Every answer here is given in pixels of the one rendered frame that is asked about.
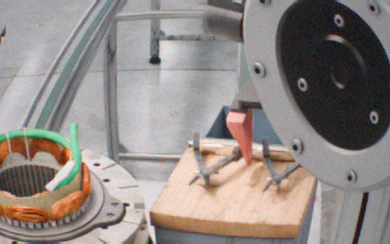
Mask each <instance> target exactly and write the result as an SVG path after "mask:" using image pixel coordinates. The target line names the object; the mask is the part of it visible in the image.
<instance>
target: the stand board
mask: <svg viewBox="0 0 390 244"><path fill-rule="evenodd" d="M199 142H201V143H210V144H219V145H222V144H228V145H236V146H237V145H238V142H233V141H224V140H215V139H206V138H200V139H199ZM200 155H201V157H202V160H203V163H204V165H205V167H206V168H210V167H211V166H213V165H215V164H216V163H217V162H218V161H219V159H221V160H222V159H224V158H225V157H223V156H214V155H206V154H200ZM271 162H272V164H273V166H274V169H275V170H276V172H277V173H278V174H280V173H281V172H283V171H284V170H286V169H287V166H288V165H290V166H291V165H293V164H294V163H293V162H286V161H282V162H279V161H271ZM195 170H198V169H197V166H196V163H195V158H193V153H190V152H189V147H188V149H187V151H186V152H185V154H184V156H183V157H182V159H181V161H180V162H179V164H178V166H177V167H176V169H175V171H174V172H173V173H172V174H171V175H170V177H169V178H168V180H167V182H166V183H165V186H164V187H163V188H162V190H161V191H160V195H159V196H158V197H157V199H156V200H155V202H154V203H153V204H152V208H151V209H150V210H149V220H150V225H151V226H154V227H158V228H162V229H174V230H181V231H194V232H201V233H207V234H219V235H226V236H228V235H232V236H246V237H250V236H251V237H263V238H265V237H269V238H272V237H274V238H297V237H298V234H299V231H300V228H301V227H302V223H303V221H304V219H305V217H306V214H307V211H308V208H309V205H310V201H311V199H312V195H313V192H314V190H315V185H316V182H317V178H316V177H315V176H312V175H311V173H310V172H308V171H307V170H306V169H304V168H298V169H297V170H296V171H295V172H293V173H292V174H290V175H289V176H288V177H287V178H288V190H287V192H280V193H279V194H278V193H277V191H273V192H270V191H266V192H264V193H262V190H263V189H264V187H265V184H266V178H267V176H270V174H269V173H268V171H267V169H266V165H265V164H264V163H263V160H258V159H257V158H256V159H252V162H251V164H250V166H249V167H247V166H246V163H245V160H244V158H241V159H240V160H239V161H238V162H232V163H230V164H228V165H227V166H225V167H223V168H221V169H220V170H219V172H220V186H219V187H212V186H208V188H206V187H204V185H196V184H195V183H194V184H192V185H191V186H189V182H190V181H191V180H192V179H193V178H194V177H195Z"/></svg>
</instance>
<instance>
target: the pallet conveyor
mask: <svg viewBox="0 0 390 244"><path fill-rule="evenodd" d="M101 1H102V0H95V1H94V3H92V5H91V6H90V8H88V10H87V12H86V13H85V14H84V16H83V18H82V19H81V20H80V22H79V23H78V24H77V25H76V27H75V29H74V31H73V33H72V34H71V35H70V36H69V38H68V39H67V41H66V42H65V43H64V45H63V46H62V48H61V49H60V51H59V53H58V55H57V56H56V57H55V60H54V61H53V63H52V64H51V66H50V68H49V69H48V71H47V73H46V74H45V78H44V80H43V81H42V83H41V85H40V86H39V88H38V90H37V91H36V94H35V96H34V98H33V100H32V102H31V103H30V106H29V108H28V109H27V110H26V113H25V114H24V117H23V118H22V121H21V124H20V125H19V127H18V130H19V129H21V128H22V127H24V129H25V128H26V129H27V126H28V125H29V122H30V120H31V118H32V116H33V113H34V111H35V109H36V108H37V106H38V104H39V101H40V99H41V97H42V95H43V94H44V92H45V90H46V87H47V86H48V84H49V82H50V80H51V78H52V77H53V75H54V73H55V71H56V70H57V67H58V66H59V64H60V63H61V61H62V58H63V57H64V56H65V54H66V53H67V51H68V49H69V47H70V46H71V44H72V42H73V41H74V40H75V37H76V35H77V34H78V33H79V31H80V29H81V28H82V27H83V26H84V24H85V22H86V21H87V19H88V18H89V16H90V15H91V14H92V12H94V10H95V9H96V7H97V6H98V5H99V3H100V2H101ZM128 1H129V0H106V1H105V3H104V4H103V6H102V7H101V9H100V11H99V12H98V14H97V15H96V16H95V17H94V18H93V20H92V21H91V23H90V24H89V25H88V27H87V29H86V30H85V32H84V34H83V35H82V37H81V38H80V40H79V42H78V43H77V44H76V46H75V48H74V51H73V52H72V54H71V55H70V57H69V59H68V60H67V63H66V64H65V66H64V68H63V69H62V71H61V73H60V75H59V77H58V78H57V80H56V81H55V83H54V85H53V87H52V89H51V90H50V93H49V95H48V97H47V99H46V101H45V104H44V106H43V107H42V111H41V112H40V115H39V116H38V119H37V120H36V124H35V125H34V128H33V129H43V130H47V131H51V132H53V133H57V134H59V135H60V132H61V130H62V127H63V125H64V123H65V119H66V117H67V116H68V112H69V110H70V109H71V107H72V104H73V102H74V100H75V96H76V93H77V91H78V90H79V88H80V86H81V84H82V81H83V79H84V77H85V76H86V74H87V72H88V70H89V68H90V66H91V64H92V62H93V61H94V59H95V56H96V54H97V52H98V50H99V48H100V46H101V44H102V42H104V50H103V52H104V60H103V63H104V73H103V76H104V103H105V135H106V143H107V156H108V158H109V159H110V160H111V161H112V162H114V163H116V165H119V166H120V167H122V164H121V161H128V162H153V163H163V164H179V162H180V161H181V159H182V157H183V156H184V154H185V153H161V152H152V151H128V149H127V147H126V146H125V145H124V144H123V143H121V142H120V140H119V125H118V109H117V78H116V73H117V63H116V58H117V49H116V47H117V25H118V22H122V21H134V20H148V19H151V23H150V39H151V40H150V55H153V57H152V58H151V59H150V60H149V63H151V64H158V63H160V62H161V58H160V57H161V55H159V53H160V50H161V44H160V41H187V40H200V41H210V42H235V41H233V40H229V39H225V38H222V37H218V36H215V35H212V34H196V33H181V34H167V33H166V31H163V30H162V29H161V22H160V19H170V18H193V19H203V17H204V15H203V13H204V10H171V11H160V9H161V0H150V1H151V10H150V11H138V12H126V13H121V11H122V10H123V9H124V7H125V6H126V4H127V2H128ZM237 59H238V62H237V72H236V81H235V90H236V92H235V97H236V95H237V94H238V93H240V91H241V89H242V87H243V85H244V83H245V81H246V79H249V78H252V75H251V73H250V71H249V67H248V62H247V57H246V50H245V46H244V44H242V43H239V44H238V52H237ZM24 129H21V130H24Z"/></svg>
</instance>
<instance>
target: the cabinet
mask: <svg viewBox="0 0 390 244"><path fill-rule="evenodd" d="M316 191H317V182H316V185H315V190H314V192H313V195H312V199H311V201H310V205H309V208H308V211H307V214H306V217H305V219H304V221H303V223H302V227H301V228H300V231H299V234H298V237H297V238H274V237H272V238H269V237H265V238H263V237H251V236H250V237H246V236H232V235H228V236H226V235H219V234H207V233H201V232H194V231H181V230H174V229H162V228H158V227H154V231H155V242H156V244H308V239H309V232H310V230H311V222H312V219H313V213H314V206H315V193H316Z"/></svg>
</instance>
